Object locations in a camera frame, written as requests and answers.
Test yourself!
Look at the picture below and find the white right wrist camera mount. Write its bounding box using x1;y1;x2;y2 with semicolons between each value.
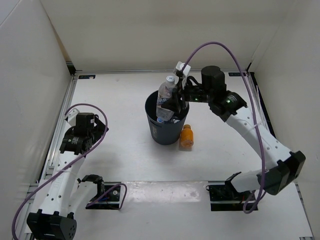
173;61;191;88

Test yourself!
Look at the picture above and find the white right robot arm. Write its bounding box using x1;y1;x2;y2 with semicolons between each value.
161;65;306;200

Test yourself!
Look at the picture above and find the dark label sticker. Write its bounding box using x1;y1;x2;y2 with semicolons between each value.
78;75;96;80
228;72;242;77

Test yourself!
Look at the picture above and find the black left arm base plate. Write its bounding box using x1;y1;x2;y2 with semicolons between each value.
85;182;124;210

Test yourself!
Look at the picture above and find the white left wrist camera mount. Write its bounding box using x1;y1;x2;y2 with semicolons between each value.
64;107;80;127

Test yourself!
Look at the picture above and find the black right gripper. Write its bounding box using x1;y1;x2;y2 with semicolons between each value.
161;77;214;114

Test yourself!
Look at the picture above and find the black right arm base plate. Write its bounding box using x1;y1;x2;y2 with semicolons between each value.
205;182;256;212

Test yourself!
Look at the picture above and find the clear bottle orange blue label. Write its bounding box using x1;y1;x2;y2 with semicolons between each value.
156;75;176;122

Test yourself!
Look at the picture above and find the dark grey plastic bin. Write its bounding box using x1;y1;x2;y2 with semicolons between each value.
144;90;190;145

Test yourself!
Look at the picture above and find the dark label sticker left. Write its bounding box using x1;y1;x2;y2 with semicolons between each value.
78;75;96;80

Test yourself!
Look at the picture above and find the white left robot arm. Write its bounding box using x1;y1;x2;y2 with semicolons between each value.
26;112;108;240

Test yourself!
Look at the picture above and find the dark label sticker right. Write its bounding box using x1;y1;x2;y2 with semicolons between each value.
228;72;242;77

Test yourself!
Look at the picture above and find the blue label Pocari Sweat bottle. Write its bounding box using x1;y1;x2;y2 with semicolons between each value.
157;117;165;124

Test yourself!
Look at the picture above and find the orange juice bottle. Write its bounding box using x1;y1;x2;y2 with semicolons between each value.
179;124;194;150

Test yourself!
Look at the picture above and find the aluminium table frame rail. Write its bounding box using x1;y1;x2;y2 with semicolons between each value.
10;60;77;240

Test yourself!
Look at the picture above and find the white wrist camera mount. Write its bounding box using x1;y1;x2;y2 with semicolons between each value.
64;107;80;127
173;61;191;88

